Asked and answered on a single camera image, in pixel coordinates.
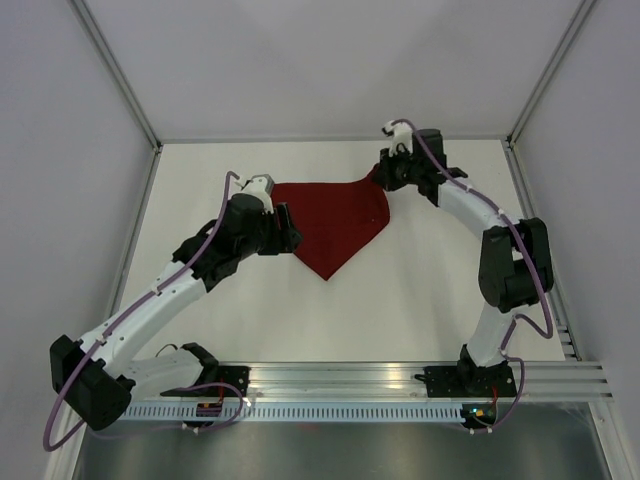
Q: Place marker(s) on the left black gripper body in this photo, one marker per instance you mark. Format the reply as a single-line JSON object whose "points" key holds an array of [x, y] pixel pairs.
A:
{"points": [[265, 241]]}

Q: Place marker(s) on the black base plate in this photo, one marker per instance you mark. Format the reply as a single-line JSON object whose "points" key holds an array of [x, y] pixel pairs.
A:
{"points": [[485, 383], [236, 375]]}

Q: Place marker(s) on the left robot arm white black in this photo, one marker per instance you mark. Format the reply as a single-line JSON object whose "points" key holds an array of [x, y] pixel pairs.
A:
{"points": [[98, 375]]}

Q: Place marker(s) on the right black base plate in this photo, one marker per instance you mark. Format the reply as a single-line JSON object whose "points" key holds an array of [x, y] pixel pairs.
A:
{"points": [[485, 383]]}

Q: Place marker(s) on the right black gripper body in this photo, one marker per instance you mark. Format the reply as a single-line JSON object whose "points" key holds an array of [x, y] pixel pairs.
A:
{"points": [[400, 169]]}

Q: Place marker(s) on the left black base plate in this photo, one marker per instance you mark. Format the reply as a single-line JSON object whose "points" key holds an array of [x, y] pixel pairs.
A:
{"points": [[236, 375]]}

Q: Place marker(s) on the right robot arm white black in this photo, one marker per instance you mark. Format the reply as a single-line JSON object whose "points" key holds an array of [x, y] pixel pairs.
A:
{"points": [[515, 268]]}

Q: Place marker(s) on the aluminium mounting rail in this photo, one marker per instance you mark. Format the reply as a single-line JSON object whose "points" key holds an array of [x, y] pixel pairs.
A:
{"points": [[395, 381]]}

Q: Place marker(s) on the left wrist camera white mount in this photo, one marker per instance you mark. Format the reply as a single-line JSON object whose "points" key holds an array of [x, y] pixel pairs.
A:
{"points": [[259, 186]]}

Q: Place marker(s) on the left aluminium frame post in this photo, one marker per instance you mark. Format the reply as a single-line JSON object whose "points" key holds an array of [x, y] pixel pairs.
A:
{"points": [[101, 46]]}

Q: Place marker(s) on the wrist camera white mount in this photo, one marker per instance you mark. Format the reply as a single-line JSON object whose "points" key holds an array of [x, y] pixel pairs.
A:
{"points": [[401, 137], [259, 186]]}

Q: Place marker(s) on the white slotted cable duct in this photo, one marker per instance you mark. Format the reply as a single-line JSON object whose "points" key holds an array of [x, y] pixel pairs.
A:
{"points": [[306, 412]]}

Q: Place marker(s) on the dark red cloth napkin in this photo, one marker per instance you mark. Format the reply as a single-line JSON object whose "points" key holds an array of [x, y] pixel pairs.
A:
{"points": [[336, 220]]}

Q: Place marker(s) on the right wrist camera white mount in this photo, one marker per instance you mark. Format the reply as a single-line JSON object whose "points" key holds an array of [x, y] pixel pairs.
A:
{"points": [[401, 137]]}

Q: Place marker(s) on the right aluminium frame post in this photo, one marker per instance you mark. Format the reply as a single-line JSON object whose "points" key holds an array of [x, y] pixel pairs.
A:
{"points": [[579, 18]]}

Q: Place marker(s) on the aluminium frame post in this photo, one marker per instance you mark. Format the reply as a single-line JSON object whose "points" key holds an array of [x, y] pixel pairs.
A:
{"points": [[101, 46], [579, 18]]}

